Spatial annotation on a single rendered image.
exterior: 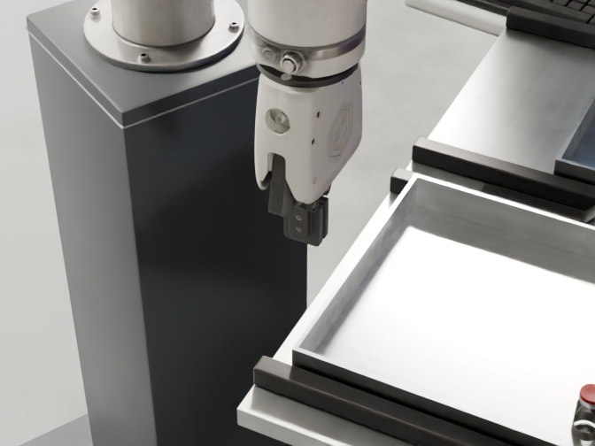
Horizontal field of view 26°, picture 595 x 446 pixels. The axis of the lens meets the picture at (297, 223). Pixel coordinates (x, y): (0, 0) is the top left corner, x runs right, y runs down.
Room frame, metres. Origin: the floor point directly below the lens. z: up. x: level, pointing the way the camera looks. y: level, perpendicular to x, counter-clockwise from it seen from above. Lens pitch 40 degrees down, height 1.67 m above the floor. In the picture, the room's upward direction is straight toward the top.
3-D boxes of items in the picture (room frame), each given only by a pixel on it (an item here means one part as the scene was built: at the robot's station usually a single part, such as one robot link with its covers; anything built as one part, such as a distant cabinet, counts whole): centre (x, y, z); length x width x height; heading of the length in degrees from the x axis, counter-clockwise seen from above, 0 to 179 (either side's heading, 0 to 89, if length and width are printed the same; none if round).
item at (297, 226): (0.78, 0.00, 1.02); 0.03 x 0.03 x 0.07; 64
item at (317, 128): (0.79, -0.01, 1.12); 0.10 x 0.07 x 0.11; 154
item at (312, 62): (0.79, -0.01, 1.18); 0.09 x 0.08 x 0.03; 154
